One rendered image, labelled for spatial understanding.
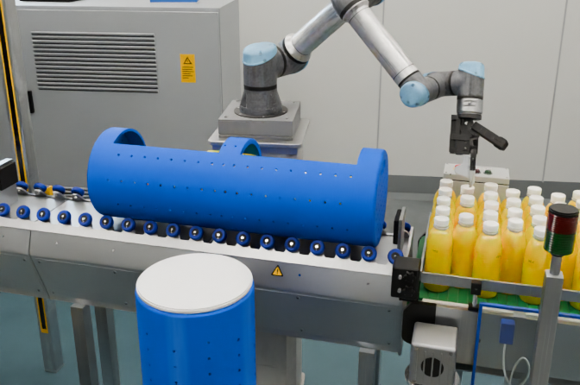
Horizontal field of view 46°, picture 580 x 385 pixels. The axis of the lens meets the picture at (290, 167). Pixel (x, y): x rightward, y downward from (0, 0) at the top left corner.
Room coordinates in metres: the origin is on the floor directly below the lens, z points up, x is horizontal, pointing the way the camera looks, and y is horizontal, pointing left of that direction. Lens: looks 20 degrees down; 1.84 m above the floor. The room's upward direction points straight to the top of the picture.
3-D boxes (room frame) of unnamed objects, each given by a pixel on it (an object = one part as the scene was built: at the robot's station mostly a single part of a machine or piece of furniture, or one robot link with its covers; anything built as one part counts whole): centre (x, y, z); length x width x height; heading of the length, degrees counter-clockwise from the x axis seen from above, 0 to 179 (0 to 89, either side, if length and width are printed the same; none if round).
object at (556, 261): (1.36, -0.60, 1.18); 0.06 x 0.06 x 0.16
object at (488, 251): (1.62, -0.52, 0.99); 0.07 x 0.07 x 0.19
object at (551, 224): (1.36, -0.60, 1.23); 0.06 x 0.06 x 0.04
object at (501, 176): (2.04, -0.59, 1.05); 0.20 x 0.10 x 0.10; 75
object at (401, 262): (1.60, -0.31, 0.95); 0.10 x 0.07 x 0.10; 165
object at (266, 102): (2.33, 0.10, 1.27); 0.15 x 0.15 x 0.10
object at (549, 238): (1.36, -0.60, 1.18); 0.06 x 0.06 x 0.05
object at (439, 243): (1.65, -0.40, 0.99); 0.07 x 0.07 x 0.19
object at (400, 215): (1.81, -0.32, 0.99); 0.10 x 0.02 x 0.12; 165
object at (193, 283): (1.45, 0.23, 1.03); 0.28 x 0.28 x 0.01
